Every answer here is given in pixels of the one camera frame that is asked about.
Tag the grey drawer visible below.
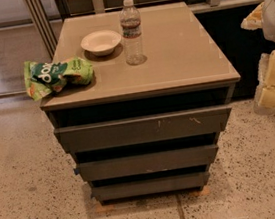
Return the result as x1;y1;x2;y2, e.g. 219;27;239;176
74;145;218;181
91;172;210;202
54;105;231;153

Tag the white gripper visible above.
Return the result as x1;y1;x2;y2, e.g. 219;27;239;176
240;2;275;109

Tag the grey middle drawer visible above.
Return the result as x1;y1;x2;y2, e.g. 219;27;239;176
74;145;218;181

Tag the white bowl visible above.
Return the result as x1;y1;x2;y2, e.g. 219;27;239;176
81;30;121;57

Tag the green chip bag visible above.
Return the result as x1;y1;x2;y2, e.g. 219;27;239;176
23;57;94;101

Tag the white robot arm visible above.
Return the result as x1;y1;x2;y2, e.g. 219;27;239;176
240;0;275;114

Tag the grey top drawer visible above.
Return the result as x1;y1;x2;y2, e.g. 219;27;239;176
54;105;231;153

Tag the grey bottom drawer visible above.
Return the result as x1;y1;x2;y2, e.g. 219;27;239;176
91;172;210;202

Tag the grey drawer cabinet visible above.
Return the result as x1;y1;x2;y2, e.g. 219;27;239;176
28;0;255;212

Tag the clear plastic water bottle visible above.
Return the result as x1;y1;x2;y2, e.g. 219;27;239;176
119;0;145;66

